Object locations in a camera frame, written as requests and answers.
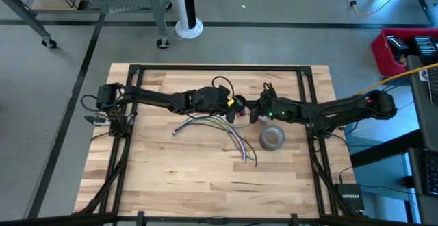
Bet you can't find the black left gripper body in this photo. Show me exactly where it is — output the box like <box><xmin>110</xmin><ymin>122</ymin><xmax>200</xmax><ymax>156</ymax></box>
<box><xmin>194</xmin><ymin>85</ymin><xmax>232</xmax><ymax>113</ymax></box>

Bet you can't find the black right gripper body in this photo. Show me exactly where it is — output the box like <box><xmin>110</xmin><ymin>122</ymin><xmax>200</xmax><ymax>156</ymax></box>
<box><xmin>257</xmin><ymin>96</ymin><xmax>292</xmax><ymax>121</ymax></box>

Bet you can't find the red white spool with stickers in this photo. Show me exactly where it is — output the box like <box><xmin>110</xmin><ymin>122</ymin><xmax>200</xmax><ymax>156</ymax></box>
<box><xmin>237</xmin><ymin>106</ymin><xmax>270</xmax><ymax>123</ymax></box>

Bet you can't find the teal green cord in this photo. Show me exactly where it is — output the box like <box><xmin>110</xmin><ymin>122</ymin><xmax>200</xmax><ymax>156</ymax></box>
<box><xmin>211</xmin><ymin>115</ymin><xmax>253</xmax><ymax>129</ymax></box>

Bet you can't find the white cord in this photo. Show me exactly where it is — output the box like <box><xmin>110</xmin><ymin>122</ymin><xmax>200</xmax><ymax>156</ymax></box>
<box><xmin>179</xmin><ymin>115</ymin><xmax>246</xmax><ymax>162</ymax></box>

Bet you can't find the bundle of coloured cables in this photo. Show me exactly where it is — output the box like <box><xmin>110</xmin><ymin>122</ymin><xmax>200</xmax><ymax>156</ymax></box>
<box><xmin>191</xmin><ymin>116</ymin><xmax>248</xmax><ymax>161</ymax></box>

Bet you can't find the multicoloured cable bundle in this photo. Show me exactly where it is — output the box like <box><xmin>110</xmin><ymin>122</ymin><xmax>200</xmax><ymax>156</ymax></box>
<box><xmin>191</xmin><ymin>116</ymin><xmax>245</xmax><ymax>162</ymax></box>

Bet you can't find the bundle of coloured wires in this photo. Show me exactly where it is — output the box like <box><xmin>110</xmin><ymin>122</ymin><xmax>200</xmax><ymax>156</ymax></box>
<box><xmin>176</xmin><ymin>121</ymin><xmax>258</xmax><ymax>168</ymax></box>

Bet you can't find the white and black pillar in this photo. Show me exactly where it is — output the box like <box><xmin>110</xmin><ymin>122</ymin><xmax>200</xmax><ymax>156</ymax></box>
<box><xmin>170</xmin><ymin>0</ymin><xmax>205</xmax><ymax>40</ymax></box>

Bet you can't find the red storage bin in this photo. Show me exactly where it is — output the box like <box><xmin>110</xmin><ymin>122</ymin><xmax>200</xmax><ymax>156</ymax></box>
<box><xmin>371</xmin><ymin>27</ymin><xmax>438</xmax><ymax>77</ymax></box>

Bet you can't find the black device in bin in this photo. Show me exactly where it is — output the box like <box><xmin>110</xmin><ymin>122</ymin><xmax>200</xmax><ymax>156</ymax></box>
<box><xmin>412</xmin><ymin>36</ymin><xmax>438</xmax><ymax>66</ymax></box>
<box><xmin>386</xmin><ymin>34</ymin><xmax>409</xmax><ymax>58</ymax></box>

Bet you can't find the black desk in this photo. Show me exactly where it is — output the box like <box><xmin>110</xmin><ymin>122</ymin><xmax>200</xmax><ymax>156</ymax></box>
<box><xmin>348</xmin><ymin>54</ymin><xmax>438</xmax><ymax>226</ymax></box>

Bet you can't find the black keyboard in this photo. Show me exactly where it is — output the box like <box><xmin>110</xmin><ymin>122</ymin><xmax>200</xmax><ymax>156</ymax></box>
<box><xmin>424</xmin><ymin>155</ymin><xmax>438</xmax><ymax>198</ymax></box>

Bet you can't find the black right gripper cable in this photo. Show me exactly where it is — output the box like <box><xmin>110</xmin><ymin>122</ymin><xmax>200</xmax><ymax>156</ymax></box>
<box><xmin>261</xmin><ymin>81</ymin><xmax>277</xmax><ymax>99</ymax></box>

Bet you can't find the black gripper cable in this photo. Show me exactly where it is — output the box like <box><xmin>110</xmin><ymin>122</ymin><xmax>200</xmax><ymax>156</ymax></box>
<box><xmin>211</xmin><ymin>75</ymin><xmax>236</xmax><ymax>100</ymax></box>
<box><xmin>261</xmin><ymin>81</ymin><xmax>277</xmax><ymax>99</ymax></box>

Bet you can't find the grey duct tape roll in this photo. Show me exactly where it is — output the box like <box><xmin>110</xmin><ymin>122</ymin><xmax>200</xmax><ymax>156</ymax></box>
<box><xmin>258</xmin><ymin>125</ymin><xmax>286</xmax><ymax>151</ymax></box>

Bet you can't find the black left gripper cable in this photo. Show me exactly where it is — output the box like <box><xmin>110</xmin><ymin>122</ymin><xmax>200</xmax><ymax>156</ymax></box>
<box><xmin>211</xmin><ymin>75</ymin><xmax>236</xmax><ymax>100</ymax></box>

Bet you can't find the black table frame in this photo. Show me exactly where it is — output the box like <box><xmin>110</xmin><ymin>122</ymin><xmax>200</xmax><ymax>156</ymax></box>
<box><xmin>98</xmin><ymin>64</ymin><xmax>340</xmax><ymax>220</ymax></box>

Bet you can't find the black network switch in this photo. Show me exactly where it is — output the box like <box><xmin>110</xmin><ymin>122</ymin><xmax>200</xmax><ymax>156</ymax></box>
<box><xmin>334</xmin><ymin>183</ymin><xmax>365</xmax><ymax>211</ymax></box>

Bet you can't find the yellow cable to arm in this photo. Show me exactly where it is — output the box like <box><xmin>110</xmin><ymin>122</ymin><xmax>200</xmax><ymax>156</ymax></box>
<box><xmin>357</xmin><ymin>62</ymin><xmax>438</xmax><ymax>95</ymax></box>

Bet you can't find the black overhead rig frame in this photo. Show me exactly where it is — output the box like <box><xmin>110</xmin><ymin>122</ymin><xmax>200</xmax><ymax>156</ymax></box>
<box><xmin>0</xmin><ymin>212</ymin><xmax>438</xmax><ymax>226</ymax></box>

